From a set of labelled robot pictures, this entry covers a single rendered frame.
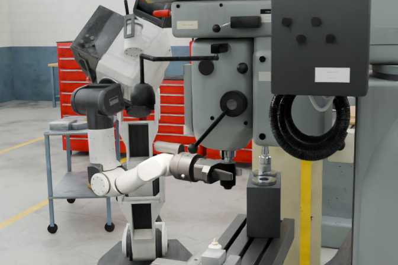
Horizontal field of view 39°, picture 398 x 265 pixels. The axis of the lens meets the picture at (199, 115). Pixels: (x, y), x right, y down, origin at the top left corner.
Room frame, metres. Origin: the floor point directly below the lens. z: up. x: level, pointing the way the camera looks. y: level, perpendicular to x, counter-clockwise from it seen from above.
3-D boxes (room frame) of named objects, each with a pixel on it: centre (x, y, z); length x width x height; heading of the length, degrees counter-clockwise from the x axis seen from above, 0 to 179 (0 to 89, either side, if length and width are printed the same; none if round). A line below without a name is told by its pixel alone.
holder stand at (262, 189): (2.02, -0.24, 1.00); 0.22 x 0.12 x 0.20; 171
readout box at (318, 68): (1.20, -0.26, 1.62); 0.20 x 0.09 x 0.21; 71
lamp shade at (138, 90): (1.61, 0.16, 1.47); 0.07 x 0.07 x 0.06
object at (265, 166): (2.07, -0.25, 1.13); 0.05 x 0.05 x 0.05
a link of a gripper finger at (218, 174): (1.59, -0.06, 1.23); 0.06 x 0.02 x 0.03; 56
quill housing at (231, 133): (1.61, -0.09, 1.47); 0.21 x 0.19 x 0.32; 161
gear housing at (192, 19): (1.60, -0.12, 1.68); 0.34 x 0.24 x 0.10; 71
